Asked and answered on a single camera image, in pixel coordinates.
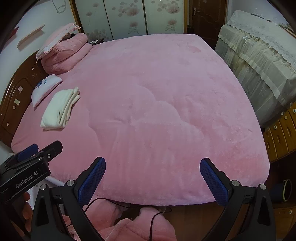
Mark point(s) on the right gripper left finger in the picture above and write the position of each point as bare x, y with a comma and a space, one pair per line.
48, 222

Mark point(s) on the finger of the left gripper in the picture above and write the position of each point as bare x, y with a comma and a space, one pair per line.
28, 152
51, 151

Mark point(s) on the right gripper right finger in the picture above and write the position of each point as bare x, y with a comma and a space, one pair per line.
258, 223

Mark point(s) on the white fuzzy cardigan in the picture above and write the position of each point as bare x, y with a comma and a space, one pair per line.
58, 111

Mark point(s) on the person's left hand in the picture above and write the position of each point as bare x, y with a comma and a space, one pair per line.
27, 211

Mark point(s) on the brown wooden headboard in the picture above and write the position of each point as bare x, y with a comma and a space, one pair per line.
17, 97

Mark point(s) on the pink fleece trousers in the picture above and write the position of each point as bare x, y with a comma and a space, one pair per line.
149, 224

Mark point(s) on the small white printed pillow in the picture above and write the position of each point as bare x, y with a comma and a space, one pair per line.
43, 88

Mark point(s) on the yellow wooden drawer cabinet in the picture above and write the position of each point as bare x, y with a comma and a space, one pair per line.
280, 137

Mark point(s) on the folded pink quilt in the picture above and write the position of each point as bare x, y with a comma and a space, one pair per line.
66, 54

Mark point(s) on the pink plush bed blanket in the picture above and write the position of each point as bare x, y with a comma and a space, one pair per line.
153, 107

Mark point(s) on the pink lace-trimmed pillow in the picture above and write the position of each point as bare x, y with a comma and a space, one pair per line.
55, 38

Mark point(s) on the white floral wardrobe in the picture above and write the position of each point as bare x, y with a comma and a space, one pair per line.
118, 19

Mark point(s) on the beige lace-covered furniture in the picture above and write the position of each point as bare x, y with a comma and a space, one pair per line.
261, 55

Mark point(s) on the dark brown wooden door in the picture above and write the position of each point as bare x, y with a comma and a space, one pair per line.
206, 17

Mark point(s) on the wooden wall shelf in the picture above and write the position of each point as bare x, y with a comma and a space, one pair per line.
29, 35

